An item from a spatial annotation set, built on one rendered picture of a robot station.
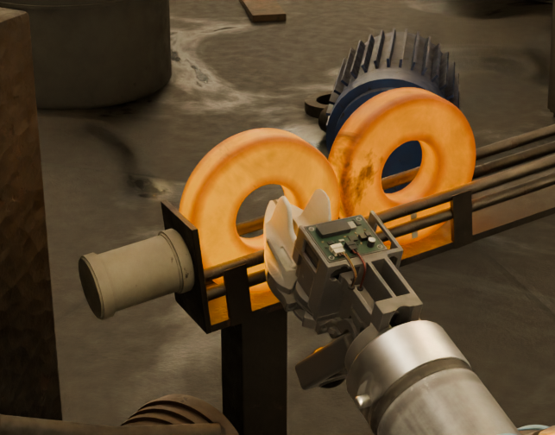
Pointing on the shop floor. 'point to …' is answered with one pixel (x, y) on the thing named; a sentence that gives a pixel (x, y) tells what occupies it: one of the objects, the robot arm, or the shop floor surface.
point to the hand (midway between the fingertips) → (278, 217)
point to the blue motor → (384, 73)
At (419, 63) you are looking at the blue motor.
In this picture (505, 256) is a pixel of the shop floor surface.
